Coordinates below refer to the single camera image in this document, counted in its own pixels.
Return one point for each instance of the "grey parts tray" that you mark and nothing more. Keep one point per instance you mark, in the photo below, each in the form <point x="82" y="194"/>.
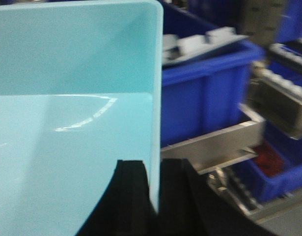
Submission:
<point x="176" y="50"/>

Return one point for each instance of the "dark blue bin with parts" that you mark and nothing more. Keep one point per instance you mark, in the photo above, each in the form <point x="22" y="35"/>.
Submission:
<point x="203" y="95"/>

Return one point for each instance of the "steel shelf rail side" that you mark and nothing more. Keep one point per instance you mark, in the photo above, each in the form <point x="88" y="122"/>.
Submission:
<point x="223" y="147"/>

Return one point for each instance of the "dark blue bin red contents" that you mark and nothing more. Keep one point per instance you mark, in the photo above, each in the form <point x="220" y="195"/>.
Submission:
<point x="276" y="170"/>

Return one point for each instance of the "light blue plastic bin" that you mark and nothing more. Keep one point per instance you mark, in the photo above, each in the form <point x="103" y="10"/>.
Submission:
<point x="80" y="89"/>

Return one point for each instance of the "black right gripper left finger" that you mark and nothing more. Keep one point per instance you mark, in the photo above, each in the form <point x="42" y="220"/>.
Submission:
<point x="125" y="208"/>

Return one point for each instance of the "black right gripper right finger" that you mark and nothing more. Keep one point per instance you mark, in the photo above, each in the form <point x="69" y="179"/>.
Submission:
<point x="189" y="207"/>

